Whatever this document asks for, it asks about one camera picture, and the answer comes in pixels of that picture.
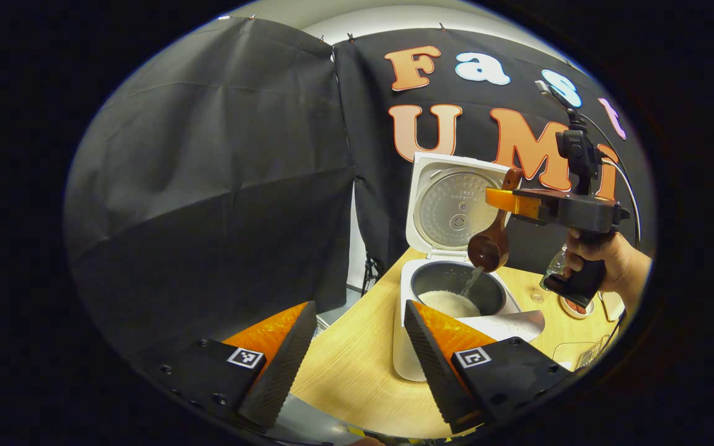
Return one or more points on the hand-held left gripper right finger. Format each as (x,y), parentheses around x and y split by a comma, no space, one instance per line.
(434,371)

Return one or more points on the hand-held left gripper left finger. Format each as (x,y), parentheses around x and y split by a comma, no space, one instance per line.
(282,371)

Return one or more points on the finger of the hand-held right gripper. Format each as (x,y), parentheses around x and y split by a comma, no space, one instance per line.
(506,198)

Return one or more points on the brown wooden spoon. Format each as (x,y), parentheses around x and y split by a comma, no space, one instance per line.
(488,251)

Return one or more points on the white rice cooker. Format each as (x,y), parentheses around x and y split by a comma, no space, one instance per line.
(450,210)

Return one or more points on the white rice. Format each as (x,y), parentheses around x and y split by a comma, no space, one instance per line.
(447,305)

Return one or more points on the clear plastic water bottle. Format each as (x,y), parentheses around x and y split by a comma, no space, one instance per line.
(556,266)

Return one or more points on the red meat piece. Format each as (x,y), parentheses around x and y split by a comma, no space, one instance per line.
(576,306)

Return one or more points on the white round plate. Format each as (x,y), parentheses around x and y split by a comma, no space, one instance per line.
(587,311)

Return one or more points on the black tripod stand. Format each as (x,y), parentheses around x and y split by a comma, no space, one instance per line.
(369,272)

